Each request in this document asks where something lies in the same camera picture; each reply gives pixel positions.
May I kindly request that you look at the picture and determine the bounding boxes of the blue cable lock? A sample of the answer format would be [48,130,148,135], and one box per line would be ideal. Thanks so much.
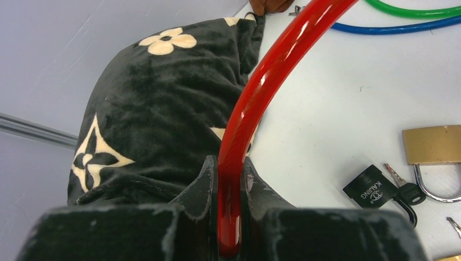
[331,15,460,35]

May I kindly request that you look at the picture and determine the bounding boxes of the small brass padlock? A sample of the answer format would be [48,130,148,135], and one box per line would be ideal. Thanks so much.
[435,254,461,261]

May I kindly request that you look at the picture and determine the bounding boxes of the small padlock keys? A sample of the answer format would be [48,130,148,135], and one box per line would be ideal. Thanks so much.
[446,216,461,238]

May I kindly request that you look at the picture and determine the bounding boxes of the green cable lock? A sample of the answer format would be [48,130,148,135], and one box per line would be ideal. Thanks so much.
[365,0,460,19]

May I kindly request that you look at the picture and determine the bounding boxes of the black padlock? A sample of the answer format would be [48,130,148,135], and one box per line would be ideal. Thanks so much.
[342,165,418,227]

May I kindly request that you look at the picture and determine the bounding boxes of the red cable lock keys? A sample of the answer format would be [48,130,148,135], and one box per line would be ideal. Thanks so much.
[288,5,306,16]

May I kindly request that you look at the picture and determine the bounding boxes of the black floral patterned blanket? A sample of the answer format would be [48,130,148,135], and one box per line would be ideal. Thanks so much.
[67,13,265,206]

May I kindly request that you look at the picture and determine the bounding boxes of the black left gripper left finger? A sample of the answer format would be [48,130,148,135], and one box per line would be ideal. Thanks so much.
[17,156,218,260]

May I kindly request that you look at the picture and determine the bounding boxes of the red cable lock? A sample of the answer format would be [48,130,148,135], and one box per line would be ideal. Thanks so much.
[216,0,355,258]

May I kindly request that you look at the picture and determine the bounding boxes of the brown crumpled cloth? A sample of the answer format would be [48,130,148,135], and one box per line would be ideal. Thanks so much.
[249,0,294,16]

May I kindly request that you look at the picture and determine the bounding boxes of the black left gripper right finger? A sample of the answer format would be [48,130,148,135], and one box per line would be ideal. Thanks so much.
[240,158,428,260]

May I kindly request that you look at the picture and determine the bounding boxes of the small key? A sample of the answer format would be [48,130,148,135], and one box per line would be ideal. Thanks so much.
[383,163,426,206]

